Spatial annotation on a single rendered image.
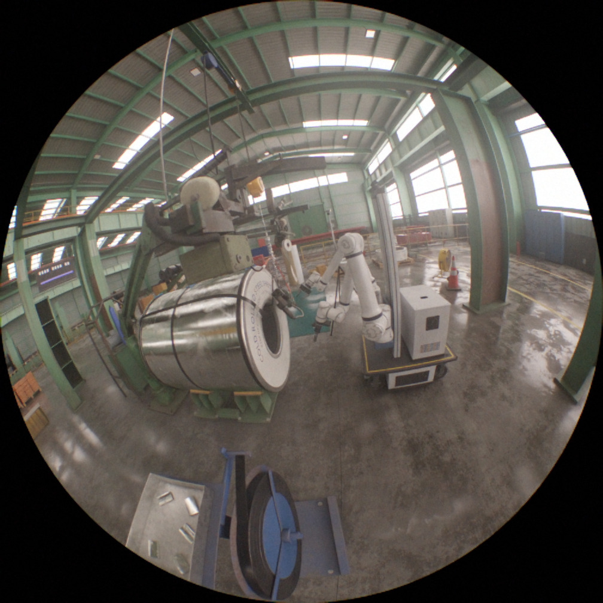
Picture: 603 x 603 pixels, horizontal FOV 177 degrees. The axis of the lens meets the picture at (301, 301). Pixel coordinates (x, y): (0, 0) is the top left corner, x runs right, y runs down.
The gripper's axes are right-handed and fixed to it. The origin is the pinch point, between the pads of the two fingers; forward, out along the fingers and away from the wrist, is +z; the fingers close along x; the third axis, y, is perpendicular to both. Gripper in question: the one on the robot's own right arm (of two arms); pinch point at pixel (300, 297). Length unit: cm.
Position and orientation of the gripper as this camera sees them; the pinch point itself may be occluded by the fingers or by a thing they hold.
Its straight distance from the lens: 217.6
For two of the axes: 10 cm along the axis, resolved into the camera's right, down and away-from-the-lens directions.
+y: -2.5, -0.7, -9.7
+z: -5.8, 8.1, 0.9
